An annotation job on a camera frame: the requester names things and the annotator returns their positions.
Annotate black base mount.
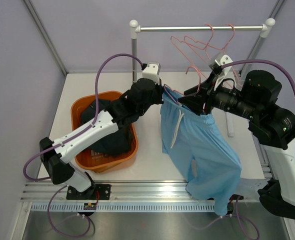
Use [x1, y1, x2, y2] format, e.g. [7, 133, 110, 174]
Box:
[66, 184, 111, 201]
[229, 194, 244, 202]

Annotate dark navy shorts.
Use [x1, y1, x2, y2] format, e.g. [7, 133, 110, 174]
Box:
[80, 100, 133, 157]

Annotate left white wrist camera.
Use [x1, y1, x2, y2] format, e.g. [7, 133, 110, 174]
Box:
[141, 61, 161, 85]

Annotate pink hanger of green shorts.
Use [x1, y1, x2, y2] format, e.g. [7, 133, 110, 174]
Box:
[180, 23, 236, 86]

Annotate light blue shorts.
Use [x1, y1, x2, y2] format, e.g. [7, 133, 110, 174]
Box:
[160, 88, 242, 216]

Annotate pink hanger of blue shorts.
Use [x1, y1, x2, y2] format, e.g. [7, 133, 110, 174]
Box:
[161, 67, 204, 106]

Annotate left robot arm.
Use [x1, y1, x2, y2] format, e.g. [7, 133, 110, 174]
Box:
[39, 77, 163, 200]

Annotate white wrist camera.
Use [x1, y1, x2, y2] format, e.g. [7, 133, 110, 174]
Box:
[141, 61, 161, 85]
[207, 52, 235, 88]

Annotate white metal clothes rack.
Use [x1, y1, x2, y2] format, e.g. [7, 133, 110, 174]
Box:
[128, 17, 276, 138]

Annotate aluminium rail frame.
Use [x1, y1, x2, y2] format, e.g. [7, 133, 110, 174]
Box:
[19, 154, 292, 203]

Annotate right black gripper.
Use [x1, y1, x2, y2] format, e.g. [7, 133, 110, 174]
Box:
[179, 70, 261, 122]

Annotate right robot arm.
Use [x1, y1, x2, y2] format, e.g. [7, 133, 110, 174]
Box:
[178, 70, 295, 220]

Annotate orange plastic laundry basket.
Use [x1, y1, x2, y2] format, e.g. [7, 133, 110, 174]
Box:
[70, 95, 139, 173]

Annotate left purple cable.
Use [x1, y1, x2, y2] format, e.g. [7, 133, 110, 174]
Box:
[22, 52, 148, 237]

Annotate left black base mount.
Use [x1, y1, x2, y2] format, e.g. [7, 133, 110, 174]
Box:
[66, 184, 111, 201]

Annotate slotted grey cable duct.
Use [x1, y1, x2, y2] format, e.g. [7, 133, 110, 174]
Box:
[31, 202, 214, 213]

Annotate pink hanger of navy shorts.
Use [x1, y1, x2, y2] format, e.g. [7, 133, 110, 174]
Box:
[170, 25, 211, 67]

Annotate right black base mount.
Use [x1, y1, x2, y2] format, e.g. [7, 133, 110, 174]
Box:
[229, 194, 244, 202]

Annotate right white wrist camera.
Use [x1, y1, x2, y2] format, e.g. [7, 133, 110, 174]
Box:
[207, 52, 235, 88]

